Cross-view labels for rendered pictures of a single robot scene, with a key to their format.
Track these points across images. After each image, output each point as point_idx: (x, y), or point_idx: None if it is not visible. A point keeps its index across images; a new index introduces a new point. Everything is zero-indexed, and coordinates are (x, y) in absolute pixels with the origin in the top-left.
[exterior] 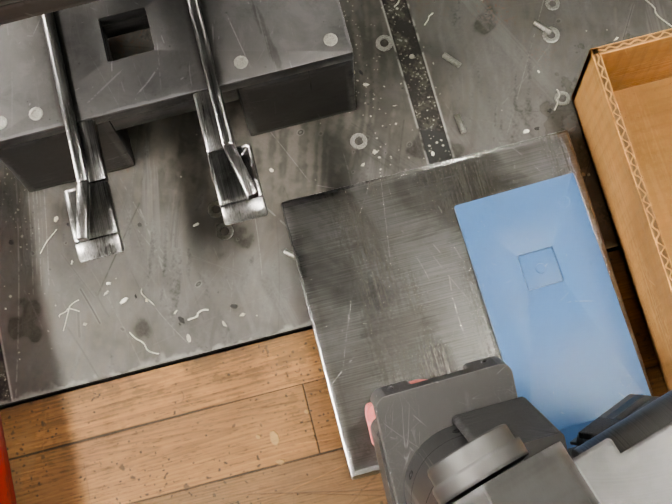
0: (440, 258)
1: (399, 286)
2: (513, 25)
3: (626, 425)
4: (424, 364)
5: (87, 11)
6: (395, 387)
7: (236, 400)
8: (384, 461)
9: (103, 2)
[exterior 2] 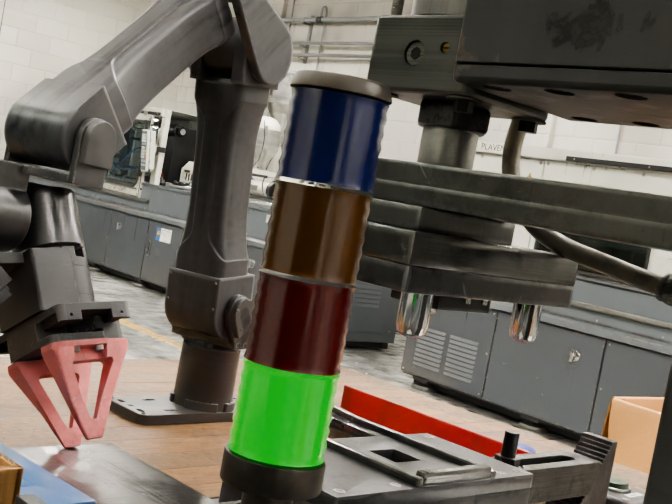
0: (94, 491)
1: (118, 484)
2: None
3: (10, 202)
4: (83, 464)
5: (431, 462)
6: (119, 309)
7: (199, 484)
8: None
9: (426, 464)
